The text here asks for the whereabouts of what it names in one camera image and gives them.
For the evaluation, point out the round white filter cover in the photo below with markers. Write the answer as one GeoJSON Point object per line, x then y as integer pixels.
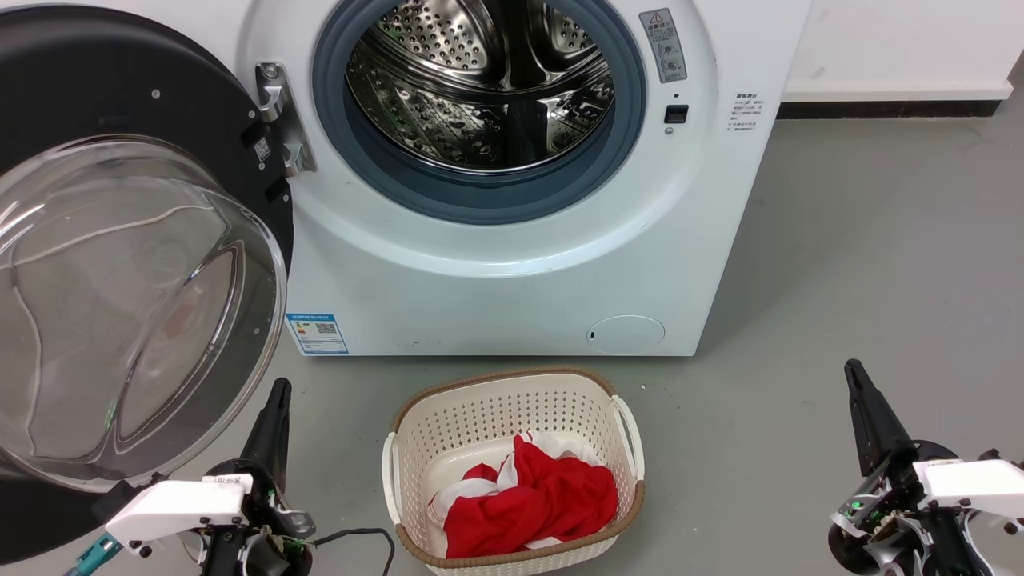
{"type": "Point", "coordinates": [626, 334]}

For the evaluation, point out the black wall baseboard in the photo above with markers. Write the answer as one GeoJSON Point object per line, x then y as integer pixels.
{"type": "Point", "coordinates": [888, 110]}

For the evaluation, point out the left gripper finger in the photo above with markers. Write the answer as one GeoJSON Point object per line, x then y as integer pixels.
{"type": "Point", "coordinates": [262, 444]}
{"type": "Point", "coordinates": [282, 440]}

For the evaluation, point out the blue energy label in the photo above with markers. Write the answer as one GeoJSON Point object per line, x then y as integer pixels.
{"type": "Point", "coordinates": [318, 334]}

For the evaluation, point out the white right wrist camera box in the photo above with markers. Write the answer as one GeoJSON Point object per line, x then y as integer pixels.
{"type": "Point", "coordinates": [976, 484]}

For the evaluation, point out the steel washer drum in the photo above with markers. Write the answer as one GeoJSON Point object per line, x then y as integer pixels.
{"type": "Point", "coordinates": [448, 96]}

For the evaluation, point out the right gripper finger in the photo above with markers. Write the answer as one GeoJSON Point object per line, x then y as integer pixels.
{"type": "Point", "coordinates": [866, 436]}
{"type": "Point", "coordinates": [890, 432]}

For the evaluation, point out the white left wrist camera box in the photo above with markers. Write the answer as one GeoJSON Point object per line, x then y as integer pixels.
{"type": "Point", "coordinates": [176, 508]}

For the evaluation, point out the metal door hinge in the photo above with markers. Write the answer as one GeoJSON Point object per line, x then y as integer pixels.
{"type": "Point", "coordinates": [282, 120]}

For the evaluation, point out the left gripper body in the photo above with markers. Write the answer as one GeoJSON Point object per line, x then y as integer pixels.
{"type": "Point", "coordinates": [264, 504]}

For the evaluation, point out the black round washer door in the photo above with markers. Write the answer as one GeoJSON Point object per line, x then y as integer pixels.
{"type": "Point", "coordinates": [120, 80]}

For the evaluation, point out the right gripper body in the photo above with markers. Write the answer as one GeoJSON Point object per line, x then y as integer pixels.
{"type": "Point", "coordinates": [896, 496]}

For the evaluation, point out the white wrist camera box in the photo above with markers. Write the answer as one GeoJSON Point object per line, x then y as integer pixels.
{"type": "Point", "coordinates": [976, 484]}
{"type": "Point", "coordinates": [176, 508]}

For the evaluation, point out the cream perforated laundry basket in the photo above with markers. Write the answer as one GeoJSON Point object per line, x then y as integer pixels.
{"type": "Point", "coordinates": [480, 416]}

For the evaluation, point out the white front-load washing machine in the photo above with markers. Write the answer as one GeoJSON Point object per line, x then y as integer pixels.
{"type": "Point", "coordinates": [480, 296]}

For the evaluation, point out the grey warning sticker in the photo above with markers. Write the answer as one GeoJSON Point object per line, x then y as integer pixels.
{"type": "Point", "coordinates": [664, 46]}

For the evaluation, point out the red and white garment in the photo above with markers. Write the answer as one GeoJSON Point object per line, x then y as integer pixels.
{"type": "Point", "coordinates": [536, 504]}

